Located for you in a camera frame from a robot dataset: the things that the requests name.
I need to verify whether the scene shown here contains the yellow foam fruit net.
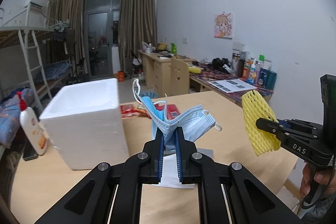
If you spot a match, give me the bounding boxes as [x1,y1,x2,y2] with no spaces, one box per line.
[241,89,281,156]

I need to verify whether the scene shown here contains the blue face masks bundle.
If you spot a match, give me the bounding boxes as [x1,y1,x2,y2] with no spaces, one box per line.
[132,79,222,153]

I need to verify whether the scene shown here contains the person's right hand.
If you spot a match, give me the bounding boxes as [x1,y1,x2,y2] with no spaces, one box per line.
[299,162,336,201]

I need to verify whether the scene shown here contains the white paper sheet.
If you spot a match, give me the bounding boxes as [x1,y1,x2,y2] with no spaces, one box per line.
[208,79,256,94]

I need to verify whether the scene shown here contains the black smartphone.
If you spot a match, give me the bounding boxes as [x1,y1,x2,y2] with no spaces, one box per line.
[23,138,39,161]

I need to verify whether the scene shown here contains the white styrofoam box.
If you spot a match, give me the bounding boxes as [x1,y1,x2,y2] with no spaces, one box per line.
[39,79,129,170]

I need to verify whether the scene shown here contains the black headphones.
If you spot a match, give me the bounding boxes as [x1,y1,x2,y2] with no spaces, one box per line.
[212,58,231,74]

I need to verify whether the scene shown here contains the patterned desk cloth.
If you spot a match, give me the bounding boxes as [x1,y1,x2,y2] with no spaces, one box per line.
[189,63,273,105]

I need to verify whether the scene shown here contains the orange snack packet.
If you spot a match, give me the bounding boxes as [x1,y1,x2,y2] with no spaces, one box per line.
[120,104,150,118]

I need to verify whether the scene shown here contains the red snack packet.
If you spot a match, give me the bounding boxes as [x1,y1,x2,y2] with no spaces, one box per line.
[155,104,181,121]

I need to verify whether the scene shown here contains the white lotion pump bottle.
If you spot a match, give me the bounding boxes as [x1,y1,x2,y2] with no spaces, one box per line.
[17,92,47,156]

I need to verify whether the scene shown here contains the wooden smiley chair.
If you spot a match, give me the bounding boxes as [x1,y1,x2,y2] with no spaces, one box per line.
[171,59,190,96]

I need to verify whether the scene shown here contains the blue plaid quilt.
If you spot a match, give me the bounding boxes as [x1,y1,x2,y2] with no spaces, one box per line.
[0,88,35,149]

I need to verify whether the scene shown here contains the light wooden desk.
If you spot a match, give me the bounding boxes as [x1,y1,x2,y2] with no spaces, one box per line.
[138,49,198,97]

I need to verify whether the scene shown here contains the metal bunk bed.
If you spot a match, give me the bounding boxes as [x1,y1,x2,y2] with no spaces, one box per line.
[1,6,71,113]

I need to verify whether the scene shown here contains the brown right curtain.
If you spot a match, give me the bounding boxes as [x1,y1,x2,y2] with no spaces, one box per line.
[118,0,157,72]

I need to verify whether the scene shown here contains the brown curtain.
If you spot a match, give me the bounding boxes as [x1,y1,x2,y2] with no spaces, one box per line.
[118,0,157,72]
[47,0,86,73]

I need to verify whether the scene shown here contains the brown left curtain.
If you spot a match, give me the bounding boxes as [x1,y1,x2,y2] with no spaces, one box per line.
[47,0,86,73]

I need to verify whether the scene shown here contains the glass balcony door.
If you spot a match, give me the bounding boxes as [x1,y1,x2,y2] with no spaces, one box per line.
[84,0,121,79]

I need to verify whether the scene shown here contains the white air conditioner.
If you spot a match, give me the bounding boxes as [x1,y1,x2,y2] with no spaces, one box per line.
[25,0,43,10]

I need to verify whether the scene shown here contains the anime girl wall poster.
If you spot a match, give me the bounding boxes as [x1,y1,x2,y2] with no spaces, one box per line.
[214,12,234,39]

